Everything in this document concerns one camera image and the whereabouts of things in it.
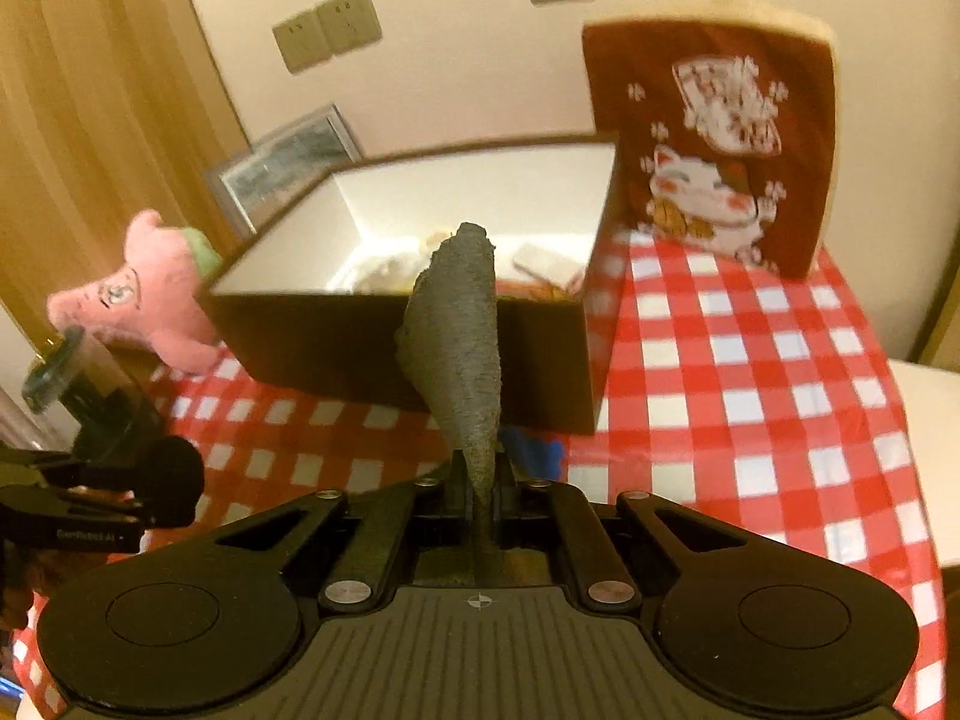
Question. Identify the bag of cotton swabs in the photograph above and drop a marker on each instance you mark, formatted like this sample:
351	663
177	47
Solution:
386	270

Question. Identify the pink plush toy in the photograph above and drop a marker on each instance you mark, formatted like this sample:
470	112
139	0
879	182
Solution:
150	292

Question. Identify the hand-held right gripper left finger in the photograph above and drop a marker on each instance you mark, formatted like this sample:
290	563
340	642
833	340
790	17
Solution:
442	499

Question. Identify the red white checkered tablecloth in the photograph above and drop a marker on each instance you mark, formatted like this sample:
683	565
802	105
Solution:
750	390

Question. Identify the wooden door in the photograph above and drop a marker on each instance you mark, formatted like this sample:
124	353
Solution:
97	127

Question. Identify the beige wall switch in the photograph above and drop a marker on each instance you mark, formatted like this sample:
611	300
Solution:
298	41
349	19

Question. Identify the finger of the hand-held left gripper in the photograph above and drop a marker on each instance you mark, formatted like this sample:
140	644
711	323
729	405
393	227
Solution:
82	476

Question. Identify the silver picture frame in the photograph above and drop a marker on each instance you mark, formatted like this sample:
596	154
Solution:
285	157

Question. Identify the brown cardboard box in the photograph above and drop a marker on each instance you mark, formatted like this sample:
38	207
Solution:
337	345

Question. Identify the dark round felt pad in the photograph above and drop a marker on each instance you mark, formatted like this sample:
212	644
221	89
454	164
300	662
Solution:
457	360

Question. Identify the red lucky cat cushion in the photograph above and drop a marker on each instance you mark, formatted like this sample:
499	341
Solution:
712	127

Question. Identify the person's left hand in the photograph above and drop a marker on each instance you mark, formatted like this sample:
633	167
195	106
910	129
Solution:
22	581

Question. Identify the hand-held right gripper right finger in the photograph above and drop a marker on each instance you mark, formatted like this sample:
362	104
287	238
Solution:
525	499

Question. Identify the orange heat pack packet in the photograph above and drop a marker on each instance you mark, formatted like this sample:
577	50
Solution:
540	291

